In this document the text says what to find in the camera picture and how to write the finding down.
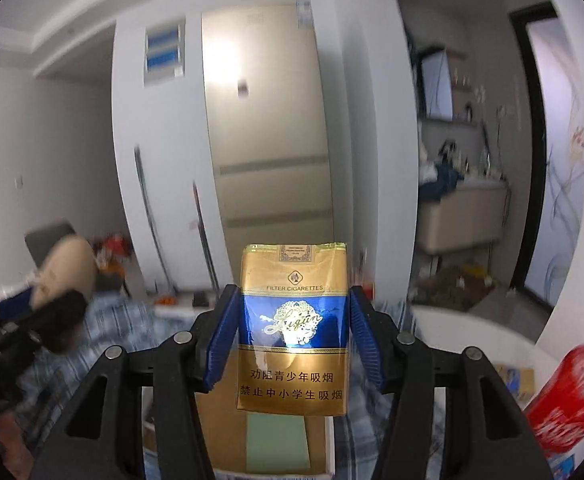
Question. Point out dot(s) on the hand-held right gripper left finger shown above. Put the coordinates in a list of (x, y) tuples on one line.
[(219, 340)]

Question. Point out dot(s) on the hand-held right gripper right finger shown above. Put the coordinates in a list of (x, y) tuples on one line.
[(367, 340)]

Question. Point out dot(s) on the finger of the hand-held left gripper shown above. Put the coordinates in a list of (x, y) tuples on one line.
[(12, 305), (59, 310)]

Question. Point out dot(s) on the tan round tape reel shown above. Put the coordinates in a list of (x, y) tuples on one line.
[(67, 265)]

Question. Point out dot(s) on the blue gold cigarette pack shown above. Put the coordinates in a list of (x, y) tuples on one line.
[(292, 320)]

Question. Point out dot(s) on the cardboard box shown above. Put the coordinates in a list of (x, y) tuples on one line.
[(222, 430)]

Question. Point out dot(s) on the green notepad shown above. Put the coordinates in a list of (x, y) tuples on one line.
[(277, 442)]

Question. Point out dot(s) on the blue plaid cloth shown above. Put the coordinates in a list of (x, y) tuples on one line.
[(117, 320)]

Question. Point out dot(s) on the grey chair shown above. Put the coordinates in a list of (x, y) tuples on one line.
[(47, 240)]

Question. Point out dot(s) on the red bag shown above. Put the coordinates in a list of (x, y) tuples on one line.
[(117, 247)]

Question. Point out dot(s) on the beige vanity cabinet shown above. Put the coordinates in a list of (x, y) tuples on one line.
[(462, 215)]

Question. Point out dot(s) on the crumpled gold cigarette pack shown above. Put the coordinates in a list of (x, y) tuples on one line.
[(519, 380)]

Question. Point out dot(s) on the dark blue cloth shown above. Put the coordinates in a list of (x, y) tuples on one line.
[(442, 180)]

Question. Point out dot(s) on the gold refrigerator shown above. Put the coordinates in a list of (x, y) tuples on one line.
[(267, 135)]

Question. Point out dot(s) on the red iced tea bottle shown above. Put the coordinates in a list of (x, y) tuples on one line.
[(572, 395)]

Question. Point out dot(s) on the small blue packet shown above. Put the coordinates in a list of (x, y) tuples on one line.
[(564, 467)]

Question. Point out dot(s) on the dark framed glass door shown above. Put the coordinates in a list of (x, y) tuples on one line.
[(524, 160)]

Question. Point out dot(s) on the brown fridge magnet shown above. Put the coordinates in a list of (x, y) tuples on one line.
[(243, 86)]

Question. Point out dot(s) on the bathroom mirror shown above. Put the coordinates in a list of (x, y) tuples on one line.
[(437, 85)]

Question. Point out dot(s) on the fridge label sticker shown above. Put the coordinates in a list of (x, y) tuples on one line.
[(305, 14)]

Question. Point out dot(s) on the grey wall panel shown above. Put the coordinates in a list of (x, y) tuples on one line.
[(164, 50)]

